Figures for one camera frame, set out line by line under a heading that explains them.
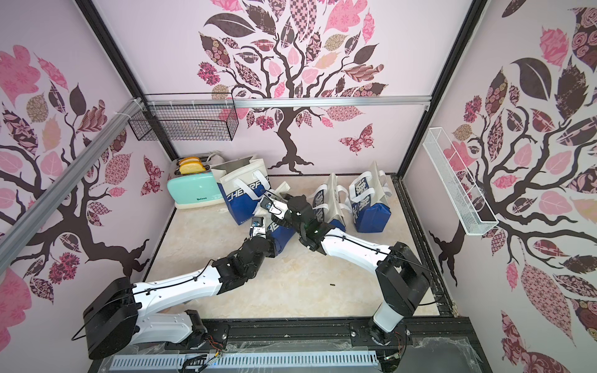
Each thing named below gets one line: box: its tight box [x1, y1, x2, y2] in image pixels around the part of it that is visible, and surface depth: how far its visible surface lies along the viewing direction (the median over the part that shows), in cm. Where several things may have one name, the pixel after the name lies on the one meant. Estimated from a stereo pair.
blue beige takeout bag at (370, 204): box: [348, 160, 392, 234], surface depth 93 cm
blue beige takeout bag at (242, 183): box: [210, 156, 272, 227], surface depth 92 cm
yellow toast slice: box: [178, 160, 206, 175], surface depth 100 cm
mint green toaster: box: [167, 157, 225, 210], surface depth 102 cm
